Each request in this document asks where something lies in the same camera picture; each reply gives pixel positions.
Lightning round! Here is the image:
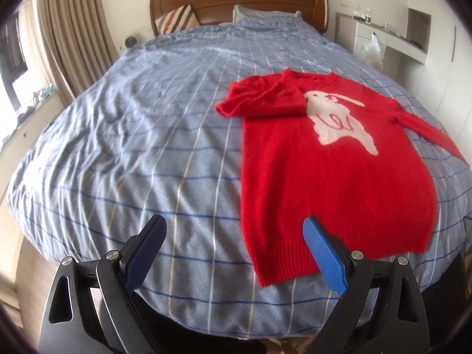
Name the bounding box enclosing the white desk cabinet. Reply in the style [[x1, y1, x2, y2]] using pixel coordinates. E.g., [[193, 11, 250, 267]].
[[334, 6, 432, 78]]

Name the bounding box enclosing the red sweater with white print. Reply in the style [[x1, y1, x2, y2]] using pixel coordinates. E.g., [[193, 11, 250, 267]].
[[216, 69, 466, 288]]

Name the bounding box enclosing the window sill with clutter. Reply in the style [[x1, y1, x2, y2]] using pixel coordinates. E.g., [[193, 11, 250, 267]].
[[0, 81, 71, 155]]

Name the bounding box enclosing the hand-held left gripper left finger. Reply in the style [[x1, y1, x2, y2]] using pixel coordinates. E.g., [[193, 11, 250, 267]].
[[38, 214, 167, 354]]

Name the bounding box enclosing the blue checked bed blanket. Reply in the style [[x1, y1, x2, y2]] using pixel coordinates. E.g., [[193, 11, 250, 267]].
[[6, 16, 472, 339]]

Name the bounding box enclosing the wooden headboard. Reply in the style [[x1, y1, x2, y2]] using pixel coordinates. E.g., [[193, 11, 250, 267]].
[[149, 0, 329, 37]]

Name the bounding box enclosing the white pillow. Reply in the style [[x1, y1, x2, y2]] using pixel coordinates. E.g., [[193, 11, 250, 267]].
[[232, 4, 303, 23]]

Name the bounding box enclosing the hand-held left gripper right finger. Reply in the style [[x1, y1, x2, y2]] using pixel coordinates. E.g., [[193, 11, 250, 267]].
[[302, 216, 432, 354]]

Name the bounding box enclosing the white plastic bag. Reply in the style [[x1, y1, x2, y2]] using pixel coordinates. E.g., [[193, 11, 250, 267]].
[[360, 33, 384, 68]]

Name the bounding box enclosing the beige curtain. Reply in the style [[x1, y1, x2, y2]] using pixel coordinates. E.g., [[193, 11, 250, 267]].
[[32, 0, 120, 100]]

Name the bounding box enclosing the striped pillow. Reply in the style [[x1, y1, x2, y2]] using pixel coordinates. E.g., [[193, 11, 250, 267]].
[[153, 4, 200, 36]]

